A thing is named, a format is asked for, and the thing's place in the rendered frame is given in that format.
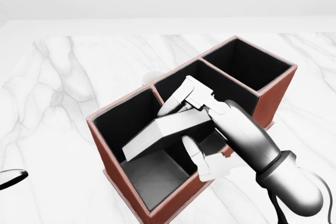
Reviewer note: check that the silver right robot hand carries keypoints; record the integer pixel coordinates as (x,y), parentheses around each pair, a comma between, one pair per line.
(244,134)

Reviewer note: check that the white mug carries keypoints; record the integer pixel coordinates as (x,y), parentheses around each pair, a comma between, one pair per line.
(151,77)

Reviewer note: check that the white book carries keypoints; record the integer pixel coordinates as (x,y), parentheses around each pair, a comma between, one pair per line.
(170,129)

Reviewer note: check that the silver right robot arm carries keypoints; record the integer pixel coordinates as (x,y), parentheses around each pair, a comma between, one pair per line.
(291,190)

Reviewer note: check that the red-brown desk caddy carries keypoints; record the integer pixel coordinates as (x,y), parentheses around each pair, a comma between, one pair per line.
(270,103)

